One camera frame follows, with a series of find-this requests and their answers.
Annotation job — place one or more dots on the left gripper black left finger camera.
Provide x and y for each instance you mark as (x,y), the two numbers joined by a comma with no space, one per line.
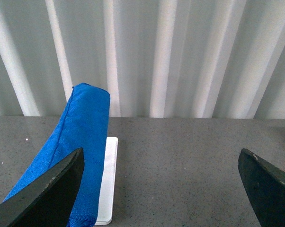
(49,199)

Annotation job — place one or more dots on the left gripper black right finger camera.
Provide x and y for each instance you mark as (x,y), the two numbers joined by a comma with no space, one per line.
(264,184)

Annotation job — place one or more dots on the blue microfiber cloth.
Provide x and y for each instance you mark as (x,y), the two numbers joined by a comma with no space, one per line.
(83,124)

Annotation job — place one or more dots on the white rack base plate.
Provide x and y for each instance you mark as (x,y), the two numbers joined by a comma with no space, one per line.
(106,198)

